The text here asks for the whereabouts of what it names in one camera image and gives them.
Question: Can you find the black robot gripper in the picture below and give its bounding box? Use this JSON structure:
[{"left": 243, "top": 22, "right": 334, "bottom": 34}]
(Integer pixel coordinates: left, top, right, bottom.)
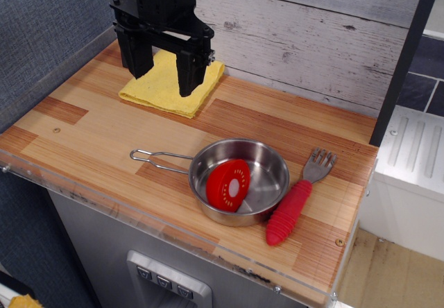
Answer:
[{"left": 110, "top": 0, "right": 214, "bottom": 97}]

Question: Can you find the red toy tomato slice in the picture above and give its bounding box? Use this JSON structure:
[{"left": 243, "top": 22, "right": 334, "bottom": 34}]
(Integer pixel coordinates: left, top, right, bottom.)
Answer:
[{"left": 206, "top": 159, "right": 250, "bottom": 212}]

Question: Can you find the yellow folded cloth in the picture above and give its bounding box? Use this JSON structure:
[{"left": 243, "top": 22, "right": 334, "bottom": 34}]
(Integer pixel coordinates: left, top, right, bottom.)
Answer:
[{"left": 119, "top": 50, "right": 225, "bottom": 119}]

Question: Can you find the small steel pan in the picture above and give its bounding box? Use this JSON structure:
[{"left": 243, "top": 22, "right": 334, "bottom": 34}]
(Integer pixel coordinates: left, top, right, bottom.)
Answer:
[{"left": 130, "top": 138, "right": 291, "bottom": 228}]

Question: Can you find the clear acrylic table guard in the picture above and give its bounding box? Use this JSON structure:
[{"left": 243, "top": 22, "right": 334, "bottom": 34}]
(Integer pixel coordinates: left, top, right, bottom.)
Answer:
[{"left": 1, "top": 151, "right": 338, "bottom": 307}]

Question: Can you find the grey dispenser button panel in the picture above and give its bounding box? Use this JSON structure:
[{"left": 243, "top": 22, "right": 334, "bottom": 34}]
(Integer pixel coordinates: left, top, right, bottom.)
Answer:
[{"left": 126, "top": 250, "right": 213, "bottom": 307}]

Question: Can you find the yellow sponge piece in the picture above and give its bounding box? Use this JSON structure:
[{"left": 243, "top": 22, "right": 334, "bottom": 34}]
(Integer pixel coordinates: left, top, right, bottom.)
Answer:
[{"left": 8, "top": 295, "right": 43, "bottom": 308}]

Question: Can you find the white toy sink unit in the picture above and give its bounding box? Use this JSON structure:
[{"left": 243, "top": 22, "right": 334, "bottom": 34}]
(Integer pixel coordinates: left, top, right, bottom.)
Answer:
[{"left": 359, "top": 106, "right": 443, "bottom": 259}]

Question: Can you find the red handled metal fork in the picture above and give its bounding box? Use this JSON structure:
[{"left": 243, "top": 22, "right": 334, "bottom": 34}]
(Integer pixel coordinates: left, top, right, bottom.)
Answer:
[{"left": 266, "top": 148, "right": 336, "bottom": 246}]

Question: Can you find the dark grey right post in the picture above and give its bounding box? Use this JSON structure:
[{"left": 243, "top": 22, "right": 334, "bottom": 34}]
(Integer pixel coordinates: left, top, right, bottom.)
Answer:
[{"left": 369, "top": 0, "right": 435, "bottom": 147}]

